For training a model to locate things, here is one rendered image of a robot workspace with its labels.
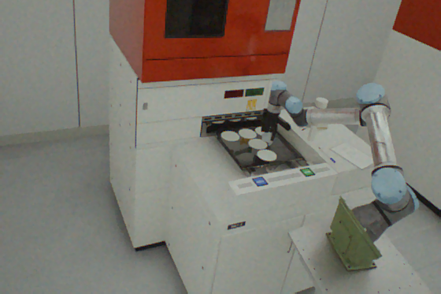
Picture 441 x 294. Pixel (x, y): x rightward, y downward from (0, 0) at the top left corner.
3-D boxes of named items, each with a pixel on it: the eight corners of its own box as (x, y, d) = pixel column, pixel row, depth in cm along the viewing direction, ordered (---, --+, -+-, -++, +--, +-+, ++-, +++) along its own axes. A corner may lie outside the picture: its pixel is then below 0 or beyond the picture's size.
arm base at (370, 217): (376, 247, 163) (398, 233, 161) (368, 236, 152) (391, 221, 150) (355, 217, 173) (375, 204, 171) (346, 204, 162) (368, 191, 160)
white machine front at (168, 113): (135, 147, 216) (136, 77, 196) (265, 129, 251) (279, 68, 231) (136, 150, 214) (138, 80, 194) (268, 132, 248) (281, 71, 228)
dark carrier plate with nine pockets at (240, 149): (214, 132, 226) (214, 131, 225) (268, 125, 240) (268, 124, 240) (243, 168, 200) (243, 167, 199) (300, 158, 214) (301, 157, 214)
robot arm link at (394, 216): (394, 229, 161) (424, 211, 159) (388, 217, 151) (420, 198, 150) (377, 206, 169) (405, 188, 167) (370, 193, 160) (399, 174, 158)
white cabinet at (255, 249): (163, 250, 264) (171, 145, 223) (287, 219, 305) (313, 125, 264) (201, 336, 215) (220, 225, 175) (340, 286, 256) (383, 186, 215)
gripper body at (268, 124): (259, 125, 218) (263, 106, 212) (275, 127, 219) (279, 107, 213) (260, 132, 212) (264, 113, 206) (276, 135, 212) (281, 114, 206)
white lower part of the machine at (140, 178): (109, 188, 309) (108, 91, 268) (208, 172, 343) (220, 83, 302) (133, 258, 255) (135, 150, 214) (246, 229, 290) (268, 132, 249)
